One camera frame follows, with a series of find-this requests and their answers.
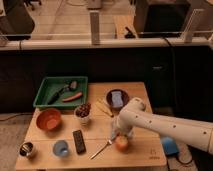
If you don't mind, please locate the black device on ledge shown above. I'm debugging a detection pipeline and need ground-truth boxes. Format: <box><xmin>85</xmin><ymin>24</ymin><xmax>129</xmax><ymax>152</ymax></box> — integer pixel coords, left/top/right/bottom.
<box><xmin>124</xmin><ymin>27</ymin><xmax>136</xmax><ymax>38</ymax></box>

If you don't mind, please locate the blue plastic cup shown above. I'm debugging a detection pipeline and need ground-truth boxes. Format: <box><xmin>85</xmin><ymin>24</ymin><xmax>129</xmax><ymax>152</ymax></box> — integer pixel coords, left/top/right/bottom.
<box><xmin>53</xmin><ymin>140</ymin><xmax>69</xmax><ymax>157</ymax></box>

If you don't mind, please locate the blue sponge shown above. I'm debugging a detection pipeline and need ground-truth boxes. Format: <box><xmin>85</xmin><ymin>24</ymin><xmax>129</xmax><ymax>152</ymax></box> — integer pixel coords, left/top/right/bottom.
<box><xmin>112</xmin><ymin>91</ymin><xmax>123</xmax><ymax>108</ymax></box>

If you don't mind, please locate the green plastic tray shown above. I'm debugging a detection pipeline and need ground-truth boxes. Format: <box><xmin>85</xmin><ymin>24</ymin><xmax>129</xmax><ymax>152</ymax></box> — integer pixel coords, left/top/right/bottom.
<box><xmin>33</xmin><ymin>76</ymin><xmax>88</xmax><ymax>110</ymax></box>

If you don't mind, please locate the blue box on floor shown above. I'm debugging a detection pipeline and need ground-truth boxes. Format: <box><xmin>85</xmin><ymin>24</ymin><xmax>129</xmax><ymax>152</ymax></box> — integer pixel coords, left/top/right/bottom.
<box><xmin>161</xmin><ymin>137</ymin><xmax>179</xmax><ymax>156</ymax></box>

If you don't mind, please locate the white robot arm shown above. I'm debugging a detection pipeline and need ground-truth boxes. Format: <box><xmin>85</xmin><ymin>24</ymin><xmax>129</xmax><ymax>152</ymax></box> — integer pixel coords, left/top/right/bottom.
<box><xmin>115</xmin><ymin>97</ymin><xmax>213</xmax><ymax>155</ymax></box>

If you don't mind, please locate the yellow banana toy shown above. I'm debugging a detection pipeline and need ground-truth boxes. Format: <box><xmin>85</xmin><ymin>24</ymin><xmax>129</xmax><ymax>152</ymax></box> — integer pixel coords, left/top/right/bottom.
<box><xmin>96</xmin><ymin>99</ymin><xmax>114</xmax><ymax>117</ymax></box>

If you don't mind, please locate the orange apple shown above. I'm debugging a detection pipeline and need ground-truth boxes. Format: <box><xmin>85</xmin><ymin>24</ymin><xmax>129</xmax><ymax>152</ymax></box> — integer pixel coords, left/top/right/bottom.
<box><xmin>115</xmin><ymin>136</ymin><xmax>129</xmax><ymax>151</ymax></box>

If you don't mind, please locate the orange bowl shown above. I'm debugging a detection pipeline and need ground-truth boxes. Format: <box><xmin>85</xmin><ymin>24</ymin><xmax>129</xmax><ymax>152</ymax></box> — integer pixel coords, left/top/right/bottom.
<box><xmin>36</xmin><ymin>108</ymin><xmax>61</xmax><ymax>131</ymax></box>

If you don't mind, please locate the black handled kitchen tool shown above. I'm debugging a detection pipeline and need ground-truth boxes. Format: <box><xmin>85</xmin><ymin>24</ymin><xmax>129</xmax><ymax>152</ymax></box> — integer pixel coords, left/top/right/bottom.
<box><xmin>48</xmin><ymin>81</ymin><xmax>78</xmax><ymax>105</ymax></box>

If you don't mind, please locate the black office chair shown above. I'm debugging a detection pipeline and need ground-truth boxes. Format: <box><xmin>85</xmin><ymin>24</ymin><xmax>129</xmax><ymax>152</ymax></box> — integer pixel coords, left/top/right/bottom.
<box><xmin>0</xmin><ymin>0</ymin><xmax>35</xmax><ymax>41</ymax></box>

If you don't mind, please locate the metal cup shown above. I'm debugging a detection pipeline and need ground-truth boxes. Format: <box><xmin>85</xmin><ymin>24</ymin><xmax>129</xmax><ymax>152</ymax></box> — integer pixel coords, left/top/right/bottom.
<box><xmin>19</xmin><ymin>142</ymin><xmax>36</xmax><ymax>158</ymax></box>

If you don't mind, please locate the red sausage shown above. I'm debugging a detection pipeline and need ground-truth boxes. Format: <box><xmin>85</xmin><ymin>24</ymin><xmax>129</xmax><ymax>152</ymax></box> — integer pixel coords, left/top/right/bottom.
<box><xmin>62</xmin><ymin>92</ymin><xmax>83</xmax><ymax>102</ymax></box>

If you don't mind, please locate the black remote control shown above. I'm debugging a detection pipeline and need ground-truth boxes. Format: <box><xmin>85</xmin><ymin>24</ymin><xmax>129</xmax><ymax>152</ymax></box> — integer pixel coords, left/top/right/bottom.
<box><xmin>73</xmin><ymin>130</ymin><xmax>86</xmax><ymax>154</ymax></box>

